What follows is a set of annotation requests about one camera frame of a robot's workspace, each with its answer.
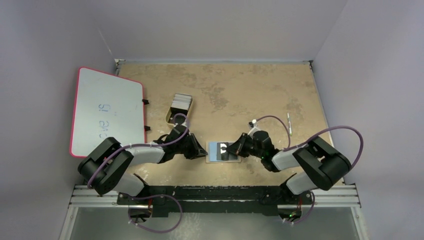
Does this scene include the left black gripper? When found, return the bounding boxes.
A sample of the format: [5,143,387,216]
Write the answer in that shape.
[174,133,207,160]

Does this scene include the beige leather card holder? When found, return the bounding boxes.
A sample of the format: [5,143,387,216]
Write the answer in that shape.
[206,141,241,163]

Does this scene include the blue credit card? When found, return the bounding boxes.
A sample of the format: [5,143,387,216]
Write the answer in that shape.
[207,141,219,163]

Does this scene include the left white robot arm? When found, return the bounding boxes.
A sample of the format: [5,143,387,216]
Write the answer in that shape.
[77,124,208,205]

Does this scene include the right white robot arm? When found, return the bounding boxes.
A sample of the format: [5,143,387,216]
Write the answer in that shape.
[225,130,352,204]

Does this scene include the stack of cards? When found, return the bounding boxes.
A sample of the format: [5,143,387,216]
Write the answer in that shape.
[170,93,193,115]

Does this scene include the beige plastic tray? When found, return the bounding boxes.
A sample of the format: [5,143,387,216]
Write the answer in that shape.
[165,106,192,125]

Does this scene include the white green pen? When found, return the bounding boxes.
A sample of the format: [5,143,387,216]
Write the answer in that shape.
[286,112,293,136]

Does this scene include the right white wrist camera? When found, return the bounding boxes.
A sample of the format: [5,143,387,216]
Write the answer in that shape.
[248,119,261,137]

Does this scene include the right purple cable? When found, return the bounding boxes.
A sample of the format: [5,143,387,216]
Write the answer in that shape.
[250,115,365,226]

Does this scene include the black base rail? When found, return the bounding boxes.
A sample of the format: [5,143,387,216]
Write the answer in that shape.
[117,183,314,220]

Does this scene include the white board with pink frame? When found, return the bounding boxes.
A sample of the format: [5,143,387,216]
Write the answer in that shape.
[69,67,146,158]

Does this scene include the aluminium frame rail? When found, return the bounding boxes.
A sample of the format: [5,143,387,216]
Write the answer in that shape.
[69,185,361,208]

